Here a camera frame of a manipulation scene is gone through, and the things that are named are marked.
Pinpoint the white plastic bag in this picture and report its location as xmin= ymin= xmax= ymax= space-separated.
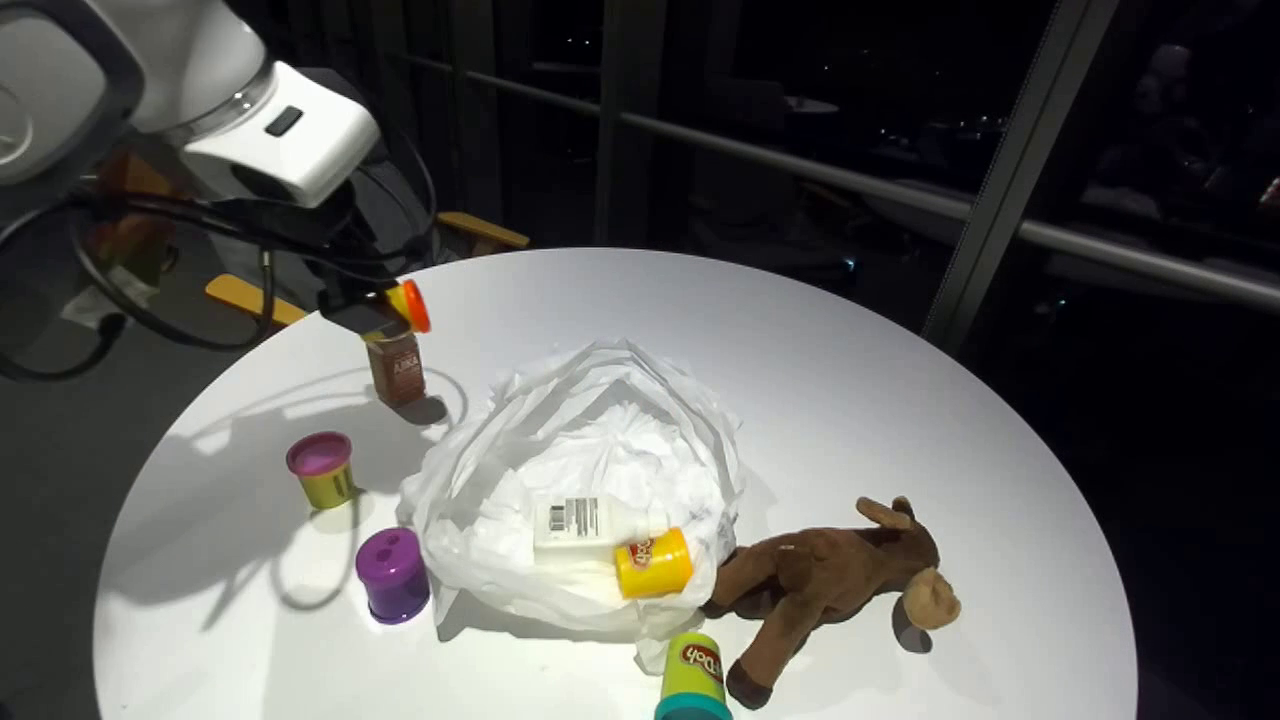
xmin=272 ymin=338 xmax=752 ymax=673

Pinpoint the pink lid toy cup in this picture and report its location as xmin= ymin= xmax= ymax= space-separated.
xmin=282 ymin=429 xmax=358 ymax=513

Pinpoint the brown plush moose toy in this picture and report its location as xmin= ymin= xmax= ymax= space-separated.
xmin=693 ymin=494 xmax=965 ymax=714

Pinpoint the wooden chair armrest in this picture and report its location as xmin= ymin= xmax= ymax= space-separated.
xmin=432 ymin=208 xmax=531 ymax=256
xmin=198 ymin=274 xmax=313 ymax=332

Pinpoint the grey window frame post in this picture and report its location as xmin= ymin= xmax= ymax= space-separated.
xmin=924 ymin=0 xmax=1125 ymax=353

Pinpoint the green teal toy cup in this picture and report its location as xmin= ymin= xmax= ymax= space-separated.
xmin=650 ymin=629 xmax=736 ymax=720

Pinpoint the grey horizontal window rail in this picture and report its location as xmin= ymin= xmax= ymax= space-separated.
xmin=395 ymin=50 xmax=1280 ymax=313

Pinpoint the red lid spice jar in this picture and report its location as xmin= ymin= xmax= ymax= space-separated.
xmin=365 ymin=324 xmax=432 ymax=411

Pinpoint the wrist camera on wooden mount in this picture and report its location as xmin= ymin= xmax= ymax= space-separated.
xmin=77 ymin=150 xmax=175 ymax=274

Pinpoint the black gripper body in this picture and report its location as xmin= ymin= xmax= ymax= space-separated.
xmin=245 ymin=175 xmax=403 ymax=332

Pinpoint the purple toy cup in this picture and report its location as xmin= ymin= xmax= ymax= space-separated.
xmin=352 ymin=525 xmax=432 ymax=629

